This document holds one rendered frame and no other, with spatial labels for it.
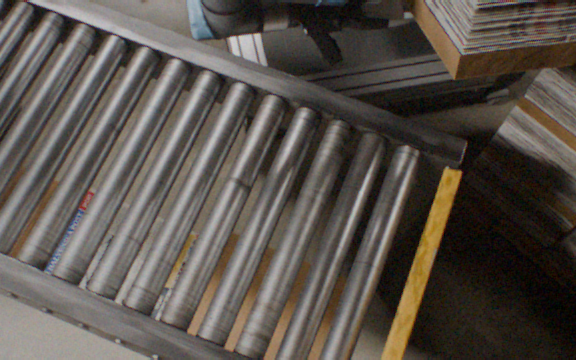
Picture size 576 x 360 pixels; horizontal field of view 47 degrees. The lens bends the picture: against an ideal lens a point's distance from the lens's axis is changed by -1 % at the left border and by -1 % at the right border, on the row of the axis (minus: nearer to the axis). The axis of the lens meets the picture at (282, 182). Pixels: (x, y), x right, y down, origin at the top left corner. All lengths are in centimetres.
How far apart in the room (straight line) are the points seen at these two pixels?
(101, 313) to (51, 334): 86
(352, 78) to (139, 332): 110
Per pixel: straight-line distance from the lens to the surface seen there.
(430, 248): 113
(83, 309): 112
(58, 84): 129
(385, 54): 202
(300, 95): 123
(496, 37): 96
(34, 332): 198
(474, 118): 223
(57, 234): 118
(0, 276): 117
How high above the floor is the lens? 187
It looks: 67 degrees down
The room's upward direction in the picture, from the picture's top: 8 degrees clockwise
